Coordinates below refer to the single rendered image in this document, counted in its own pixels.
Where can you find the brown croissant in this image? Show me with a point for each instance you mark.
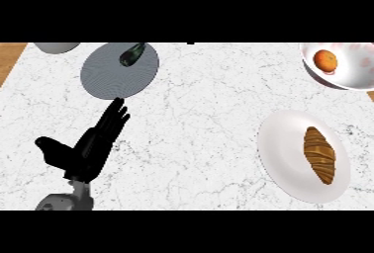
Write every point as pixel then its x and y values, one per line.
pixel 320 154

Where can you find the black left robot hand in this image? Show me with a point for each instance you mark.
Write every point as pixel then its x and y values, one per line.
pixel 93 145

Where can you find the white oval plate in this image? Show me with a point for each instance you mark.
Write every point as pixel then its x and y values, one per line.
pixel 288 154

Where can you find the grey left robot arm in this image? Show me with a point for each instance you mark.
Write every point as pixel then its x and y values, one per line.
pixel 69 197

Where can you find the white bowl with pink spots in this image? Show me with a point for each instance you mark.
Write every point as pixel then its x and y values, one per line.
pixel 353 70

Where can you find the orange fruit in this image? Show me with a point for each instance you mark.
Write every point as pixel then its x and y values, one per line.
pixel 326 60

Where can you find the pale grey bowl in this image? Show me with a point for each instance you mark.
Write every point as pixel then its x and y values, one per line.
pixel 57 47

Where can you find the grey round plate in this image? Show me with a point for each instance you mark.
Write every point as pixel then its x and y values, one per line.
pixel 118 74

